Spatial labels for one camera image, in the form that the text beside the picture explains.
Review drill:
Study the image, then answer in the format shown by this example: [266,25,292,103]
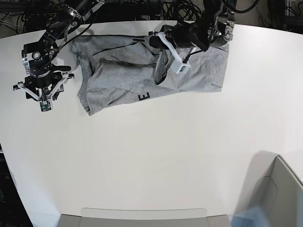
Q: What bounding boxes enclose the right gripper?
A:
[25,65,71,96]

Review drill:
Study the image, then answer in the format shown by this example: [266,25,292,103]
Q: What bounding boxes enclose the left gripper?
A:
[149,23,205,53]

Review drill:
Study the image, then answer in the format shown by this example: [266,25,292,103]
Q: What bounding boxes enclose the grey T-shirt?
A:
[71,35,229,115]

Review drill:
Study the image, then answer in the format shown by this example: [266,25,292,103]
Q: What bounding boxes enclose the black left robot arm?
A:
[149,0,235,52]

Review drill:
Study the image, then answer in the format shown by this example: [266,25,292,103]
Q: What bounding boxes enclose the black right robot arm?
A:
[13,0,105,102]

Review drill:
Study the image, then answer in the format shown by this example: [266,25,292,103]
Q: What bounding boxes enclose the grey tray bottom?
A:
[57,208,231,227]

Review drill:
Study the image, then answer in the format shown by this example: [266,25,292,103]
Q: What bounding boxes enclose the grey bin right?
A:
[250,156,303,227]

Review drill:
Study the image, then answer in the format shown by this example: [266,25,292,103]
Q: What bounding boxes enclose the blue blurred object bottom right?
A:
[230,205,271,227]

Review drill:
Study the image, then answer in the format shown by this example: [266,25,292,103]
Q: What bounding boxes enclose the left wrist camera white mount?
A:
[148,31,191,77]

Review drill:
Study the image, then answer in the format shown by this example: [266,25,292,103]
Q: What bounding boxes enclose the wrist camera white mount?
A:
[13,72,75,112]
[148,31,191,77]

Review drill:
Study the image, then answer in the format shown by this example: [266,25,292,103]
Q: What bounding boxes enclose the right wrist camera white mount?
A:
[13,72,75,112]

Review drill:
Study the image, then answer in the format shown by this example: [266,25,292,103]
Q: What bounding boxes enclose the black cable bundle background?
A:
[0,0,303,37]

